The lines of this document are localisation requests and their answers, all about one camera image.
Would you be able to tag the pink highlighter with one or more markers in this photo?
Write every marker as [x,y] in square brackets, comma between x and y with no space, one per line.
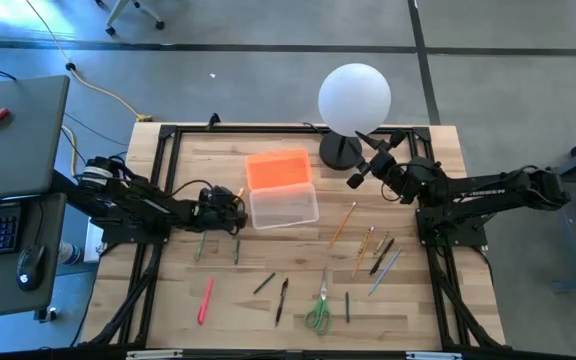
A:
[205,302]

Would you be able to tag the gold pen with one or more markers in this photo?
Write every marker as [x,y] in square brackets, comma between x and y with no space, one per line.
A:
[381,242]

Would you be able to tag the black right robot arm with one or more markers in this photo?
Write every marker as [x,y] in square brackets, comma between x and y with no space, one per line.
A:
[493,192]

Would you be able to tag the clear supply box orange lid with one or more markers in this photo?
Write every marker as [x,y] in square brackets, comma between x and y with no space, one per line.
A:
[283,207]

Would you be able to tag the office chair base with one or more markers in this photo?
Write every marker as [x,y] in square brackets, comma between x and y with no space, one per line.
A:
[116,15]

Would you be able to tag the dark grey desk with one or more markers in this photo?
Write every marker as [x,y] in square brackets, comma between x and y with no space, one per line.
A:
[43,220]

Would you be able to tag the black aluminium table frame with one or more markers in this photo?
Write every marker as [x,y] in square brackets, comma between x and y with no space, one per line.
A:
[248,129]

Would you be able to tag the green pencil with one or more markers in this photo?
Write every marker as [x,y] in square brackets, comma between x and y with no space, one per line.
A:
[200,246]
[347,306]
[264,283]
[237,251]

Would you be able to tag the black computer mouse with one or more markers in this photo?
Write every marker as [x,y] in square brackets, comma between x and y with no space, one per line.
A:
[30,267]

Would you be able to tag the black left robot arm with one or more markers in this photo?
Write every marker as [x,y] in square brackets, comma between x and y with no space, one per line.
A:
[143,197]

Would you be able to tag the white globe lamp black base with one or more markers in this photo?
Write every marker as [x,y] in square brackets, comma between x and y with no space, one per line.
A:
[353,100]

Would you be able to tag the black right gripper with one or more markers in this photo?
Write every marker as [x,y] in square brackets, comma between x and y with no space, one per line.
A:
[384,162]

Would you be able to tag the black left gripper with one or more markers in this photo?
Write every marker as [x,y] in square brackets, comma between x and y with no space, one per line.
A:
[203,214]

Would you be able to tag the grey blue pencil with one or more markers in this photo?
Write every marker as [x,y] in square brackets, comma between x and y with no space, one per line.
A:
[384,271]

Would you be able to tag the grey square desk foot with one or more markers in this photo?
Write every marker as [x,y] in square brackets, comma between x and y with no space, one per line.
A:
[47,314]

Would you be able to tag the black pen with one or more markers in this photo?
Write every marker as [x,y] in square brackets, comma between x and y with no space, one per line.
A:
[382,256]
[281,301]

